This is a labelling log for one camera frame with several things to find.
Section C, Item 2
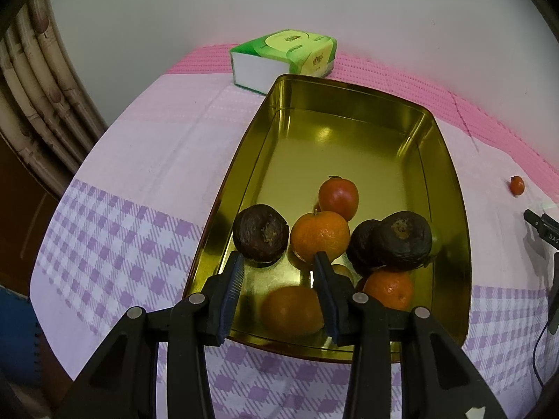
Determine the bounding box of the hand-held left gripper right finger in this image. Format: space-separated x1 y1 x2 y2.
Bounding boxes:
311 251 509 419

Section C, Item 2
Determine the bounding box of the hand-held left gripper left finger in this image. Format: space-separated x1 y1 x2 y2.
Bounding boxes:
75 251 246 419

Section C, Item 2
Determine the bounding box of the mandarin orange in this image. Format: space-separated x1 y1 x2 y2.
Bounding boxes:
290 210 351 263
261 286 326 338
362 269 415 311

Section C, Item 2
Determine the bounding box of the wrinkled dark brown fruit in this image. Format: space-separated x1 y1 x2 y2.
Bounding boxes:
347 219 385 275

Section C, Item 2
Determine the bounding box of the round dark brown fruit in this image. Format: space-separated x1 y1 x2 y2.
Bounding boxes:
232 205 290 267
376 211 433 270

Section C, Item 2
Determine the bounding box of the small orange-red tomato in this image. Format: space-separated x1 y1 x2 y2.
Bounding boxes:
318 175 360 222

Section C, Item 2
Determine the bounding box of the red and gold tin box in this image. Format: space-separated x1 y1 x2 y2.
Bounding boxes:
181 74 473 364

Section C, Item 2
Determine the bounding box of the pink and purple checked cloth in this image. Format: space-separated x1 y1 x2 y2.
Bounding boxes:
30 44 559 419

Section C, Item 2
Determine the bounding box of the blue foam mat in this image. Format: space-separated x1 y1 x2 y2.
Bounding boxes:
0 284 46 387

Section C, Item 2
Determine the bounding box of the brown wooden cabinet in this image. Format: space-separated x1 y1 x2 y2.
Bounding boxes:
0 133 59 291

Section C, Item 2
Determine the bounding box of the green tissue pack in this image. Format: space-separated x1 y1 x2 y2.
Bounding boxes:
230 29 338 96

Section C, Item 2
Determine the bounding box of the black cable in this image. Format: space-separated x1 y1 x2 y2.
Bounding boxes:
533 314 559 387

